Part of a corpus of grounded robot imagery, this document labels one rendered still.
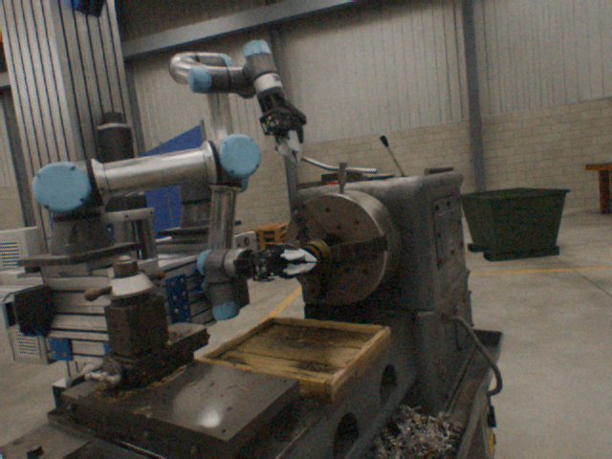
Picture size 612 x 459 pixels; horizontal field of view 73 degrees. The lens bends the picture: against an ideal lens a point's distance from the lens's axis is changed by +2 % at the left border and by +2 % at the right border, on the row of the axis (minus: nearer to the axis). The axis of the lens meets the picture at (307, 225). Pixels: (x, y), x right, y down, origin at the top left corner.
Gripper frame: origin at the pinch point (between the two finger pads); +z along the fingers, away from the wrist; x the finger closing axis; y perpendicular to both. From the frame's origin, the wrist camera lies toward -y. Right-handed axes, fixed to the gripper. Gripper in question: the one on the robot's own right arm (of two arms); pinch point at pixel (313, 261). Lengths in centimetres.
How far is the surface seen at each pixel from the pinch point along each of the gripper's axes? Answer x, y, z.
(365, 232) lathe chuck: 4.2, -15.2, 7.3
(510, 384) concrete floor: -109, -164, 15
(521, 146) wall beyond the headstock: 47, -1053, -61
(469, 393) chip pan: -54, -49, 21
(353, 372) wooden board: -19.8, 12.8, 14.8
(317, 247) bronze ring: 2.8, -3.5, -0.5
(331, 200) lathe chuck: 13.6, -15.0, -1.8
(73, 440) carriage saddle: -17, 52, -15
